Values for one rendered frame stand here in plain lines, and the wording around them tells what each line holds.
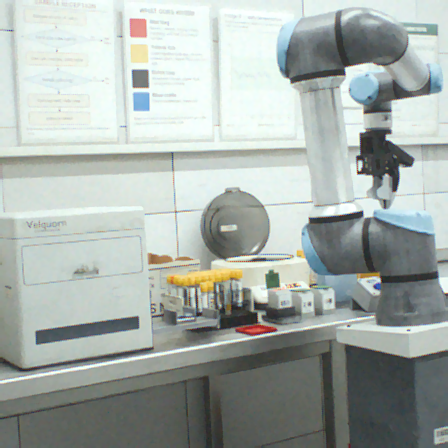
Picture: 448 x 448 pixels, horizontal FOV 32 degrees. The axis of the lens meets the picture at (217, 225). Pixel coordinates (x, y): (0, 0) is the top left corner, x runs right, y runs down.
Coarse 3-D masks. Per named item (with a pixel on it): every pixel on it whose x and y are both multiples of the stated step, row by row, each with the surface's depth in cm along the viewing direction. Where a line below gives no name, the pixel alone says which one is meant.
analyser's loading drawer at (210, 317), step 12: (168, 312) 173; (192, 312) 173; (204, 312) 179; (216, 312) 175; (156, 324) 172; (168, 324) 171; (180, 324) 170; (192, 324) 171; (204, 324) 173; (216, 324) 175
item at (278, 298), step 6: (276, 288) 192; (282, 288) 191; (270, 294) 190; (276, 294) 188; (282, 294) 188; (288, 294) 189; (270, 300) 190; (276, 300) 188; (282, 300) 188; (288, 300) 189; (276, 306) 188; (282, 306) 188
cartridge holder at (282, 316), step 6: (270, 306) 190; (288, 306) 189; (294, 306) 189; (270, 312) 190; (276, 312) 188; (282, 312) 188; (288, 312) 189; (294, 312) 189; (264, 318) 192; (270, 318) 190; (276, 318) 187; (282, 318) 186; (288, 318) 186; (294, 318) 187; (282, 324) 186
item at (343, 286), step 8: (320, 280) 206; (328, 280) 204; (336, 280) 206; (344, 280) 207; (352, 280) 208; (336, 288) 206; (344, 288) 207; (352, 288) 208; (336, 296) 206; (344, 296) 207; (336, 304) 205; (344, 304) 205
